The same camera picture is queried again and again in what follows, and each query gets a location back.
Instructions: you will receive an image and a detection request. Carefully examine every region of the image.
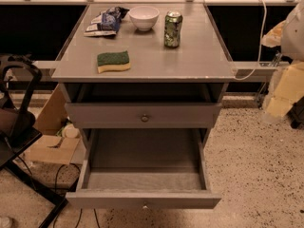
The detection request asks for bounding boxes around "grey drawer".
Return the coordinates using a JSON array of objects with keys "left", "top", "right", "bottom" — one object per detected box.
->
[
  {"left": 66, "top": 83, "right": 221, "bottom": 128},
  {"left": 66, "top": 128, "right": 221, "bottom": 209}
]

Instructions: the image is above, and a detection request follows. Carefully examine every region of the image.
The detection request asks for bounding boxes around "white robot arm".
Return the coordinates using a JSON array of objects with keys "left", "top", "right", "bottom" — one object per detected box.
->
[{"left": 261, "top": 0, "right": 304, "bottom": 121}]

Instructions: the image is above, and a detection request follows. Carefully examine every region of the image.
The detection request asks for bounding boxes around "grey drawer cabinet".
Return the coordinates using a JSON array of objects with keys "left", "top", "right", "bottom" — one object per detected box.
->
[{"left": 52, "top": 3, "right": 233, "bottom": 140}]

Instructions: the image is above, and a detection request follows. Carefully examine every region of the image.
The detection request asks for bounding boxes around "grey top drawer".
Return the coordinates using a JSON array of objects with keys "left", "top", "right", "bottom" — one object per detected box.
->
[{"left": 66, "top": 83, "right": 221, "bottom": 128}]

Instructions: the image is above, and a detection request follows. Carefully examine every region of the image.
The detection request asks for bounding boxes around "dark cabinet at right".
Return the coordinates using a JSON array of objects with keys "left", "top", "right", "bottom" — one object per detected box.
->
[{"left": 290, "top": 97, "right": 304, "bottom": 128}]

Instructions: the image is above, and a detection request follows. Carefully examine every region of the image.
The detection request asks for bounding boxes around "metal clamp rod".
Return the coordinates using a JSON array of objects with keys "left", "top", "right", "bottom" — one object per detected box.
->
[{"left": 255, "top": 51, "right": 282, "bottom": 109}]

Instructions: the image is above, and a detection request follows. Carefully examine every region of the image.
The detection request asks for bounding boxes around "green soda can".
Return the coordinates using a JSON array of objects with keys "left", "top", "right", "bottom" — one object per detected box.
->
[{"left": 164, "top": 10, "right": 183, "bottom": 48}]

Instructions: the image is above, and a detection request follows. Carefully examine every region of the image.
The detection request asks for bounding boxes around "white ceramic bowl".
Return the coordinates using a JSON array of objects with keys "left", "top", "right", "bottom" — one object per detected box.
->
[{"left": 128, "top": 6, "right": 160, "bottom": 31}]

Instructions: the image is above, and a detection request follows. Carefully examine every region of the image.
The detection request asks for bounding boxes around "green yellow sponge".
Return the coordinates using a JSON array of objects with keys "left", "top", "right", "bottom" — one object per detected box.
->
[{"left": 97, "top": 51, "right": 131, "bottom": 73}]

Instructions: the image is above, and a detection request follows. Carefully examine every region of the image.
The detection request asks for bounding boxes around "blue chip bag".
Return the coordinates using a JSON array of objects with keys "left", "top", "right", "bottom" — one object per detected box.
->
[{"left": 84, "top": 7, "right": 129, "bottom": 37}]

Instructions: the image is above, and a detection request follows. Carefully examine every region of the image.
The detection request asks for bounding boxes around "white plastic container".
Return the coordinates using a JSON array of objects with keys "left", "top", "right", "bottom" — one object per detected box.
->
[{"left": 62, "top": 123, "right": 80, "bottom": 139}]

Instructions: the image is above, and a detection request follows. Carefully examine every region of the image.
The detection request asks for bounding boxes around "cardboard box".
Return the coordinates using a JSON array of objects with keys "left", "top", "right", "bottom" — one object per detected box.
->
[{"left": 25, "top": 85, "right": 80, "bottom": 164}]

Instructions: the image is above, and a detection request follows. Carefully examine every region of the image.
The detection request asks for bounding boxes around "black chair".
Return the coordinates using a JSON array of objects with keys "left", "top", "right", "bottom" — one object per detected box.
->
[{"left": 0, "top": 54, "right": 67, "bottom": 228}]

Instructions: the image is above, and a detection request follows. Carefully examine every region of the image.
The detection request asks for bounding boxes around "grey metal rail beam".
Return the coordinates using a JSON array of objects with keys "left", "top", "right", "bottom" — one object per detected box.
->
[{"left": 34, "top": 61, "right": 289, "bottom": 82}]

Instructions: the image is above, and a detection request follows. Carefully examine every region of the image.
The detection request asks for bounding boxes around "white cable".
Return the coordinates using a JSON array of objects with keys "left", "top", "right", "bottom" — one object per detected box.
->
[{"left": 233, "top": 0, "right": 268, "bottom": 82}]

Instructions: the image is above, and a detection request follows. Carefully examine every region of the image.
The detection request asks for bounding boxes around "black floor cable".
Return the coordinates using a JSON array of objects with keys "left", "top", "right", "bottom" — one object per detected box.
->
[{"left": 51, "top": 162, "right": 101, "bottom": 228}]

